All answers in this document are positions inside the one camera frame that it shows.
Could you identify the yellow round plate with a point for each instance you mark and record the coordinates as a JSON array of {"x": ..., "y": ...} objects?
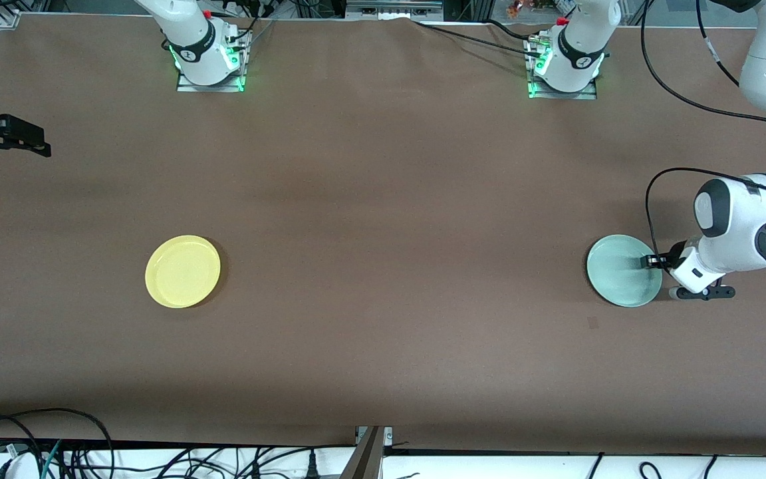
[{"x": 182, "y": 271}]

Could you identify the pale green round plate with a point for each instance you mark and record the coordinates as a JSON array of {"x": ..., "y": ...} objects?
[{"x": 616, "y": 273}]

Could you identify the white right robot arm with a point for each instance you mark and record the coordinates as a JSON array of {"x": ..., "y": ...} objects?
[{"x": 203, "y": 72}]

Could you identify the grey metal box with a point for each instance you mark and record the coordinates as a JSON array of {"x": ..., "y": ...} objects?
[{"x": 393, "y": 9}]

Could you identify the black plug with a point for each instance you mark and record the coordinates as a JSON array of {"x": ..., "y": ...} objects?
[{"x": 313, "y": 466}]

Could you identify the small aluminium corner bracket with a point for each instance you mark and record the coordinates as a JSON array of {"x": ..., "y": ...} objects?
[{"x": 9, "y": 18}]

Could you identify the brown table cover mat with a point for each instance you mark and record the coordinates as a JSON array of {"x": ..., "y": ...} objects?
[{"x": 383, "y": 199}]

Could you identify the small orange object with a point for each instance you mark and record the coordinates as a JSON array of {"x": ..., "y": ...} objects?
[{"x": 514, "y": 8}]

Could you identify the aluminium profile post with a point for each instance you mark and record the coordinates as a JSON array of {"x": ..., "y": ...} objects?
[{"x": 366, "y": 459}]

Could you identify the metal corner bracket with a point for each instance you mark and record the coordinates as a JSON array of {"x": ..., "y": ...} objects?
[{"x": 388, "y": 436}]

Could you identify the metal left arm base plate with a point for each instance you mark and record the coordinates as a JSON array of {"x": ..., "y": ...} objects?
[{"x": 566, "y": 96}]

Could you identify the white lower shelf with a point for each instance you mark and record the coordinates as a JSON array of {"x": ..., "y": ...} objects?
[{"x": 489, "y": 469}]

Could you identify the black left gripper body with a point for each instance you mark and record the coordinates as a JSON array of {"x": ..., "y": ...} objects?
[{"x": 675, "y": 255}]

